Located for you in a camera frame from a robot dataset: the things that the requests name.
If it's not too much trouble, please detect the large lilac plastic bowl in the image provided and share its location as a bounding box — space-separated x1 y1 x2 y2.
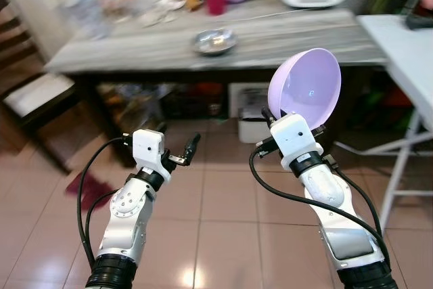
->
268 49 342 131

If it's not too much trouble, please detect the white box under table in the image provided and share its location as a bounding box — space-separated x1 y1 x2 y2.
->
228 83 273 143

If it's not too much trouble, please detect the grey wooden side table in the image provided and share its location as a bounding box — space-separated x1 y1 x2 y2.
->
44 0 391 168

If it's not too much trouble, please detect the shiny metal bowl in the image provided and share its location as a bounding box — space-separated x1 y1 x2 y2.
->
191 28 239 57

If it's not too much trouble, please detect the dark red floor cloth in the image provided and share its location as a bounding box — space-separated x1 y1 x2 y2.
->
66 172 116 199

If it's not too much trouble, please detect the white folding table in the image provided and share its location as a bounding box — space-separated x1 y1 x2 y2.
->
335 14 433 230

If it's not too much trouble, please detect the dark wooden chair white cushion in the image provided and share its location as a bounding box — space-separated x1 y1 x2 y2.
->
0 0 76 171

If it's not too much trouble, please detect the clear plastic container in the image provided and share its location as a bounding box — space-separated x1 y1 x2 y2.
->
64 0 117 41

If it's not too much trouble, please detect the black flat device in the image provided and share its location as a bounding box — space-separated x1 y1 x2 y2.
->
405 9 433 30

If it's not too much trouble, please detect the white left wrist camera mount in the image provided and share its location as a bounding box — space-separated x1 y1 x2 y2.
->
132 129 171 176

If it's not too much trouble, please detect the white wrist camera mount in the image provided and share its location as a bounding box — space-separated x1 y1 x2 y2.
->
132 129 171 176
271 114 324 168

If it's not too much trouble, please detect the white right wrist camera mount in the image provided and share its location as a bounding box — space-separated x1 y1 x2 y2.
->
271 114 324 168

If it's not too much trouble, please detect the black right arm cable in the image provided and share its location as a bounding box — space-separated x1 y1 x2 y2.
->
248 137 391 264

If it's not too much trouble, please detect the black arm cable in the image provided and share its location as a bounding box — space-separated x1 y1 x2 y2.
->
248 137 391 264
76 137 133 271

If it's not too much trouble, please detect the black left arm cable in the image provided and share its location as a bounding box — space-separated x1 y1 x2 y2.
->
76 137 133 271

